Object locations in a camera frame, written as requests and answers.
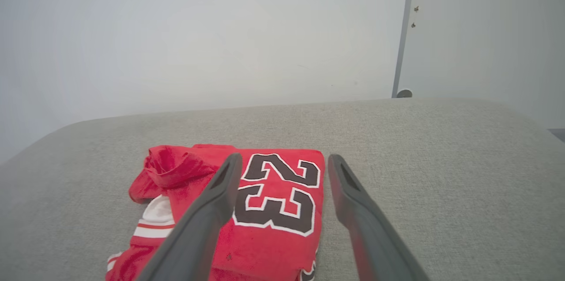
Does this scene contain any light grey partition panel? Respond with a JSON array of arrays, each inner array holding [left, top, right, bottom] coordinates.
[[392, 0, 565, 130]]

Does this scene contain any red basketball jersey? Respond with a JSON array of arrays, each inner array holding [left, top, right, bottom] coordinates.
[[105, 143, 326, 281]]

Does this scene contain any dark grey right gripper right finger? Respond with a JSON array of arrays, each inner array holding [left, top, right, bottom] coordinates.
[[327, 154, 431, 281]]

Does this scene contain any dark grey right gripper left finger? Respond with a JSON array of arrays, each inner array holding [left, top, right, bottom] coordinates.
[[136, 153, 243, 281]]

